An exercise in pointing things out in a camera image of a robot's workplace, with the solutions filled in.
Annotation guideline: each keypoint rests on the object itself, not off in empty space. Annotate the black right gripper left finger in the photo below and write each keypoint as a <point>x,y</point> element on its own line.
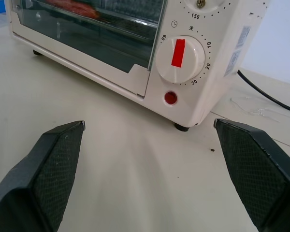
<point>46,174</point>

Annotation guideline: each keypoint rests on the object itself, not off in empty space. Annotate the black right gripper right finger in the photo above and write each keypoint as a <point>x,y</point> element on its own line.
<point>258,174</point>

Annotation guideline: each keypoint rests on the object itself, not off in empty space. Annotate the white toaster oven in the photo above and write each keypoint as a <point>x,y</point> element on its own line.
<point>188,62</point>

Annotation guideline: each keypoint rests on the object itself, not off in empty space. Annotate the glass oven door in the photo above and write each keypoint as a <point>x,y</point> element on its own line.
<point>91,41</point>

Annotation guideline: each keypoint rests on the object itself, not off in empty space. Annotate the red sausage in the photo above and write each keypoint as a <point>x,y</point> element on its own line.
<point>83,8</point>

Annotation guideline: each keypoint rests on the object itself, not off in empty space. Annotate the red indicator light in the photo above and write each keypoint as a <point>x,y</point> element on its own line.
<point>170,97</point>

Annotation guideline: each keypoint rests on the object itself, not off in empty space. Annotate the white timer knob red tape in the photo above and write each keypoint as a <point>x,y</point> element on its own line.
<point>180,59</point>

